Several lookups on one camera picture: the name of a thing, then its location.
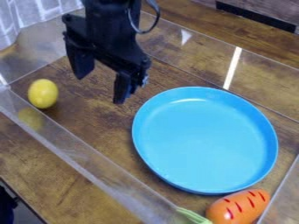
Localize orange toy carrot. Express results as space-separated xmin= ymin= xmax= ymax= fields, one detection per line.
xmin=178 ymin=189 xmax=270 ymax=224

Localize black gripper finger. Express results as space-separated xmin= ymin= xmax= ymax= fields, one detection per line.
xmin=114 ymin=72 xmax=140 ymax=104
xmin=64 ymin=36 xmax=95 ymax=80

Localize black cable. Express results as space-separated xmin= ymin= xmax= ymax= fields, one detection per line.
xmin=126 ymin=0 xmax=163 ymax=35

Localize dark object at lower left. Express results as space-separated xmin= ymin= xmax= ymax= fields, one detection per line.
xmin=0 ymin=186 xmax=18 ymax=224

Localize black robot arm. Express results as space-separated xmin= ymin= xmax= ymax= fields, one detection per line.
xmin=62 ymin=0 xmax=151 ymax=104

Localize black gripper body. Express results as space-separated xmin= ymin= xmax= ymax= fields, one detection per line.
xmin=62 ymin=14 xmax=151 ymax=86

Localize yellow toy lemon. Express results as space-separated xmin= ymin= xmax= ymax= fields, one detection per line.
xmin=28 ymin=79 xmax=59 ymax=109

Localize blue oval tray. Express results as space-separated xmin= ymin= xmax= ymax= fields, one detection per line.
xmin=132 ymin=87 xmax=278 ymax=194

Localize white patterned curtain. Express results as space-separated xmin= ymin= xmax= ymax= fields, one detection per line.
xmin=0 ymin=0 xmax=83 ymax=51

